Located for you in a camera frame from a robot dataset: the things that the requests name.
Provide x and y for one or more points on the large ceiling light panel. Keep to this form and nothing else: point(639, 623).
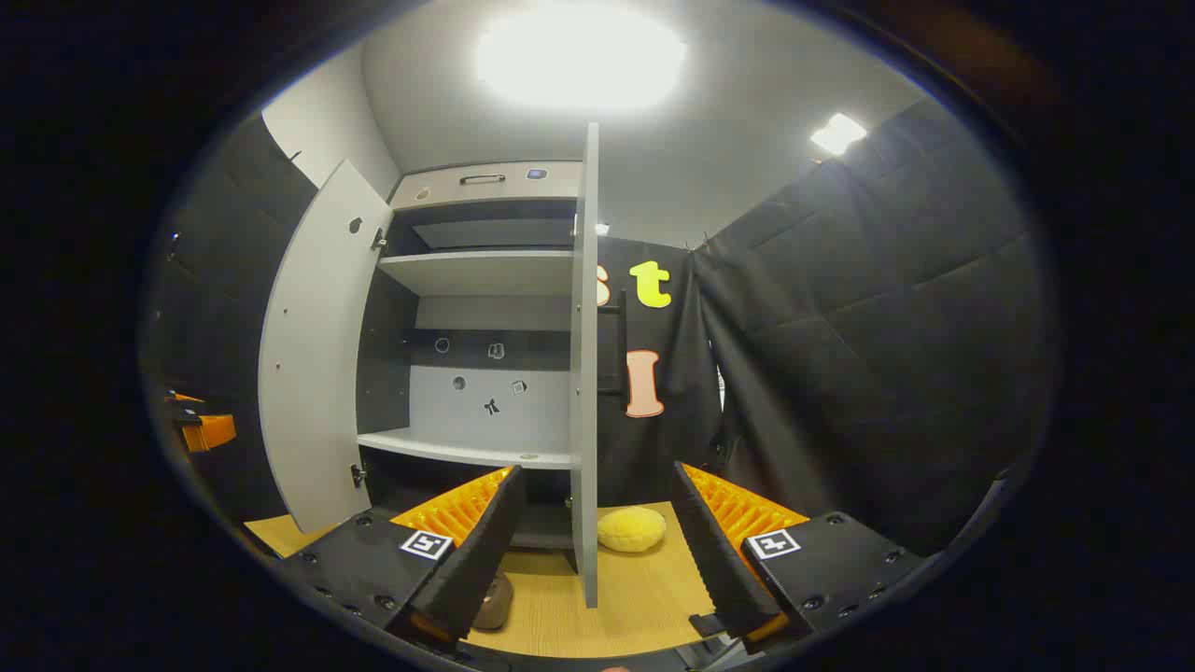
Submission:
point(579, 56)

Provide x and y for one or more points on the black backdrop cloth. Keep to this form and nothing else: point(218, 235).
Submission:
point(887, 327)

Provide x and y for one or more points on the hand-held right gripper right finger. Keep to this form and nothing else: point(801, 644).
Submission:
point(719, 560)

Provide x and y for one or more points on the yellow round cushion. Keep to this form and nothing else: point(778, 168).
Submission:
point(632, 529)

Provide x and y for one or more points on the small ceiling light panel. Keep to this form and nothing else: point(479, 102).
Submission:
point(837, 133)

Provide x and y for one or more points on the grey shoe cabinet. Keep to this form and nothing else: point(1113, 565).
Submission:
point(485, 271)

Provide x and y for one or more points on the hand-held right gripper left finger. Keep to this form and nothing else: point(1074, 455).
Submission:
point(476, 560)

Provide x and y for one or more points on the brown fuzzy shoe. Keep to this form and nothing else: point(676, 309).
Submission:
point(495, 605)

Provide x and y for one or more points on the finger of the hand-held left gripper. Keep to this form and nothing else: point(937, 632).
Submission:
point(185, 398)
point(210, 432)

